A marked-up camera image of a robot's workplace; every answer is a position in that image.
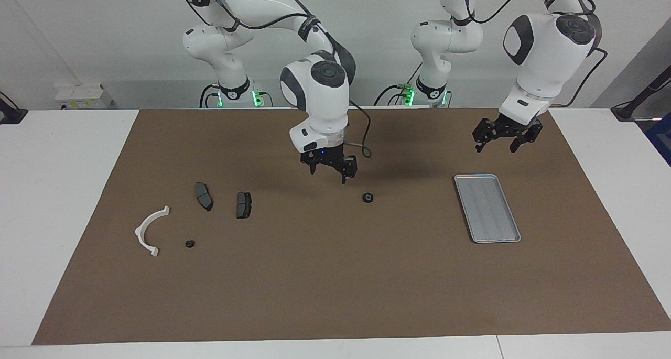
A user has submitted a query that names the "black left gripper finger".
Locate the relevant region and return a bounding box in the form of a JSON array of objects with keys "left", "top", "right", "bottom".
[
  {"left": 472, "top": 119, "right": 499, "bottom": 154},
  {"left": 510, "top": 121, "right": 544, "bottom": 154}
]

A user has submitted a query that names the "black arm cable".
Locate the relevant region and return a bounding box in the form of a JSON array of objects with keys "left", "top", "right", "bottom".
[
  {"left": 182, "top": 0, "right": 373, "bottom": 159},
  {"left": 464, "top": 0, "right": 609, "bottom": 108}
]

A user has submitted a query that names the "blue object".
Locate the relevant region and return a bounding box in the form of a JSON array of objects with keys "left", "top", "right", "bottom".
[{"left": 645, "top": 113, "right": 671, "bottom": 166}]

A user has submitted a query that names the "black clamp stand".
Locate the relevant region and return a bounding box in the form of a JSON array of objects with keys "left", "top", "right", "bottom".
[{"left": 0, "top": 92, "right": 28, "bottom": 125}]

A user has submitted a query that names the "white power strip box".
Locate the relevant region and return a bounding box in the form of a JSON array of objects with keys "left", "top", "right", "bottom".
[{"left": 54, "top": 84, "right": 113, "bottom": 110}]

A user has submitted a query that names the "brown table mat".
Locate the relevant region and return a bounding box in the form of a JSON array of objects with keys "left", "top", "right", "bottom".
[{"left": 31, "top": 107, "right": 671, "bottom": 345}]

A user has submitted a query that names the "white curved plastic bracket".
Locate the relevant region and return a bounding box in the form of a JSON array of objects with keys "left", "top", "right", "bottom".
[{"left": 134, "top": 205, "right": 171, "bottom": 258}]

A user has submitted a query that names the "silver metal tray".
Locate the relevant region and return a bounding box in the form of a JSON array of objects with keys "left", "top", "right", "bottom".
[{"left": 453, "top": 173, "right": 522, "bottom": 244}]

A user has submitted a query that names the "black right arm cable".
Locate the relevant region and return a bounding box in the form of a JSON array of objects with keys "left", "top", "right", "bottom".
[{"left": 182, "top": 0, "right": 373, "bottom": 159}]

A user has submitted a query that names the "slanted dark grey brake pad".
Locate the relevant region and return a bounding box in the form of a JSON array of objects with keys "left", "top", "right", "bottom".
[{"left": 194, "top": 182, "right": 214, "bottom": 212}]

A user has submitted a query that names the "black base cable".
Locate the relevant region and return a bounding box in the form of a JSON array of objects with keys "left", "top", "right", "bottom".
[
  {"left": 374, "top": 60, "right": 423, "bottom": 106},
  {"left": 199, "top": 83, "right": 221, "bottom": 108}
]

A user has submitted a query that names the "black angled stand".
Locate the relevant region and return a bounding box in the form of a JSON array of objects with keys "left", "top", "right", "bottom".
[{"left": 611, "top": 66, "right": 671, "bottom": 122}]

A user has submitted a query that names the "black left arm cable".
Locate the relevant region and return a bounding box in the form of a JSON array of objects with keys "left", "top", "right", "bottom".
[{"left": 464, "top": 0, "right": 609, "bottom": 108}]

